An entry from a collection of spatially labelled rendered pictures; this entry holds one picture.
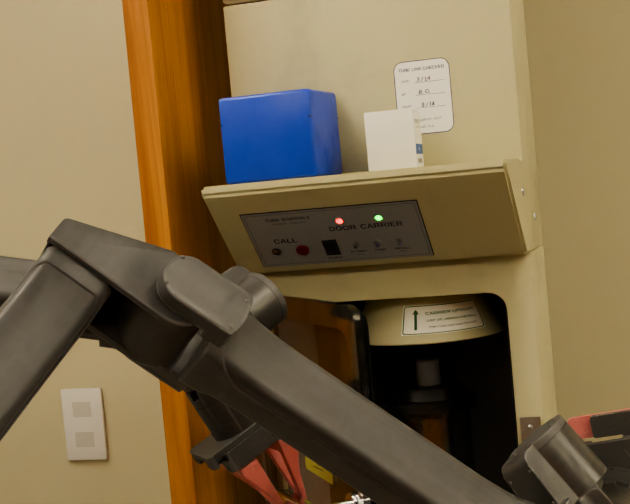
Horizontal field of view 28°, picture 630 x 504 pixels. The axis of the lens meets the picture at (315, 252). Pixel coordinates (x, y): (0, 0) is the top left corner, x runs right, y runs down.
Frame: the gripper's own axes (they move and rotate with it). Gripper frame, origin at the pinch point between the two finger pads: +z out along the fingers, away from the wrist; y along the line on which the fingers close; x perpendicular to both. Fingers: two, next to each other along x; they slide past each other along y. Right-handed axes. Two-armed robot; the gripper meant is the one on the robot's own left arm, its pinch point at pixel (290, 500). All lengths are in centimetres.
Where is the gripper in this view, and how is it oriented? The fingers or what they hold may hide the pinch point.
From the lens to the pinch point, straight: 123.1
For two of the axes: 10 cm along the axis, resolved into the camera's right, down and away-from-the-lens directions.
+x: 3.7, -0.3, -9.3
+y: -7.7, 5.5, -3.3
